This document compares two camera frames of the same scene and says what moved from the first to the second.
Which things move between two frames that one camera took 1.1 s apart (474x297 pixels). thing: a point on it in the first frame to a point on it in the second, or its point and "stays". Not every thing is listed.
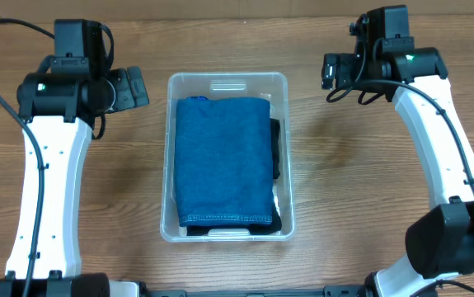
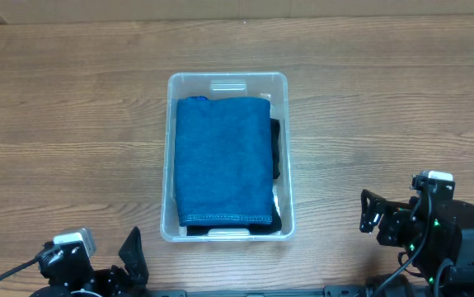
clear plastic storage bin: x=271 y=85 stays
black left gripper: x=128 y=99 to x=125 y=285
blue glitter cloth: x=198 y=97 stays
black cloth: x=275 y=227 stays
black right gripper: x=329 y=71 to x=387 y=219
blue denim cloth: x=223 y=161 stays
